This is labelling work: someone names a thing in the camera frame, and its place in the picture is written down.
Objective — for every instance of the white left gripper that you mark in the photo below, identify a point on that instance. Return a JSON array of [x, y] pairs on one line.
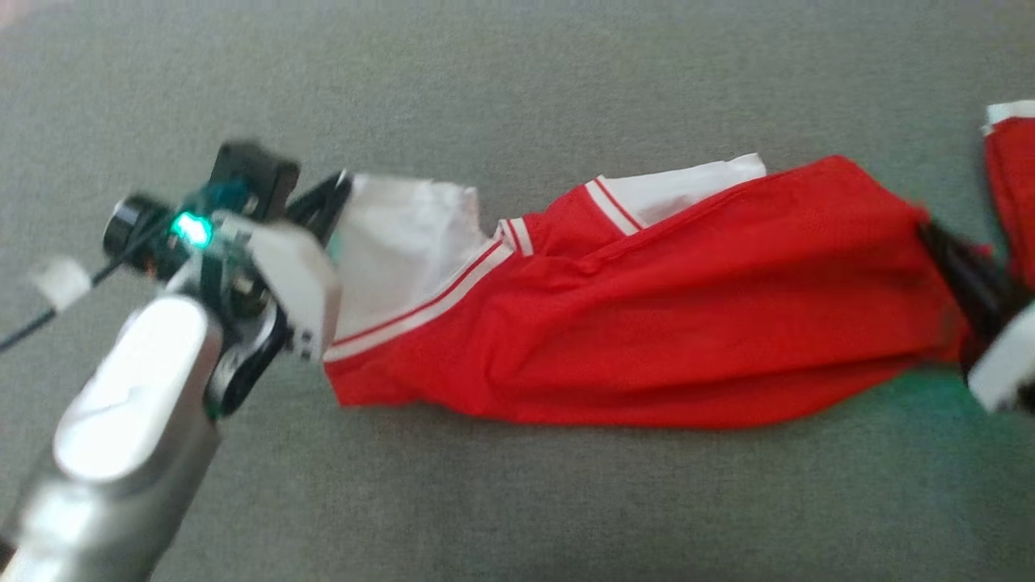
[[291, 283]]

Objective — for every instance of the red garment with white trim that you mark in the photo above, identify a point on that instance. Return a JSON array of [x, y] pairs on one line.
[[1015, 186]]

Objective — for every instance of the large grey sofa ottoman cushion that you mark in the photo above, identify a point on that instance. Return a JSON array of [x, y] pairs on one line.
[[517, 501]]

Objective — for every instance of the red and white jersey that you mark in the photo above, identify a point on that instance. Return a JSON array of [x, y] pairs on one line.
[[687, 307]]

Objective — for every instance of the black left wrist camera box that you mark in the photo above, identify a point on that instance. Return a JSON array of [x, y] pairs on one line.
[[255, 174]]

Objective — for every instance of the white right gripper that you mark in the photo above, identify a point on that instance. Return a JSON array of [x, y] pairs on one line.
[[1011, 364]]

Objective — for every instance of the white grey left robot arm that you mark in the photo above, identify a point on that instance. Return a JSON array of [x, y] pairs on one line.
[[121, 420]]

